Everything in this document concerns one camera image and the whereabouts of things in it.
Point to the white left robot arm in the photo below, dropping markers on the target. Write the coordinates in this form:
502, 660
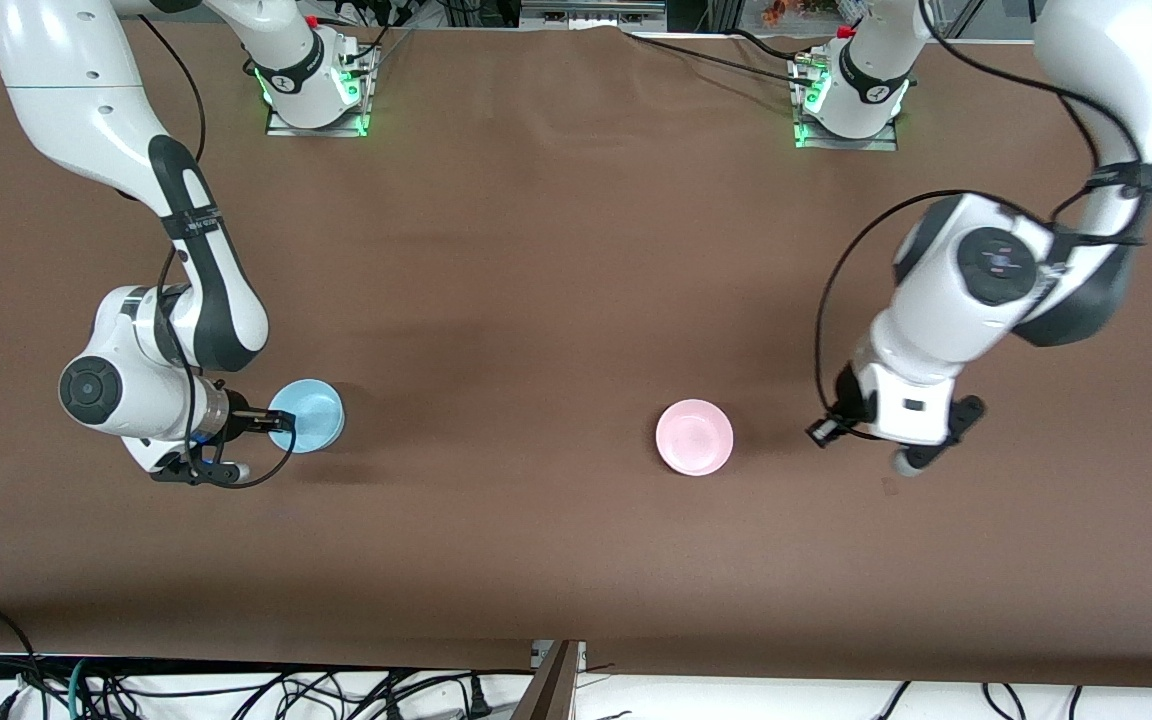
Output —
1116, 60

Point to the black power plug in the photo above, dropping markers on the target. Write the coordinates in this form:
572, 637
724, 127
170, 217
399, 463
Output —
477, 700

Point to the brown table cover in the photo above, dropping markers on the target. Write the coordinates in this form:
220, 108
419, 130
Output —
536, 300

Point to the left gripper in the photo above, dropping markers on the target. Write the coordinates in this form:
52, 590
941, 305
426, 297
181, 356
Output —
848, 398

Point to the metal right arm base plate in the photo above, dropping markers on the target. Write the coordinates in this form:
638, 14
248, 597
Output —
276, 130

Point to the light blue bowl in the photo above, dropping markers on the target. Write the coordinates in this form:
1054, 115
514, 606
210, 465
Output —
316, 420

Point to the pink bowl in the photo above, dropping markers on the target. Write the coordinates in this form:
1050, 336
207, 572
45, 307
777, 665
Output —
694, 437

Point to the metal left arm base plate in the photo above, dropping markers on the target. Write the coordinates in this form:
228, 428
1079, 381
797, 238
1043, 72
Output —
886, 145

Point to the aluminium frame post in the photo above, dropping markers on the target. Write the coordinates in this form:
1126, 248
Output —
556, 690

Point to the orange background object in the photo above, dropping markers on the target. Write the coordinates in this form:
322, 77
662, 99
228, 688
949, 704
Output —
786, 10

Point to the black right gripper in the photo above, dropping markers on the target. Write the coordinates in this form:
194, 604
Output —
239, 414

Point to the grey metal box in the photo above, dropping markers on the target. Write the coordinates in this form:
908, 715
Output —
591, 15

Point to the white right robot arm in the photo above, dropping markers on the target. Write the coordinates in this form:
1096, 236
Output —
66, 100

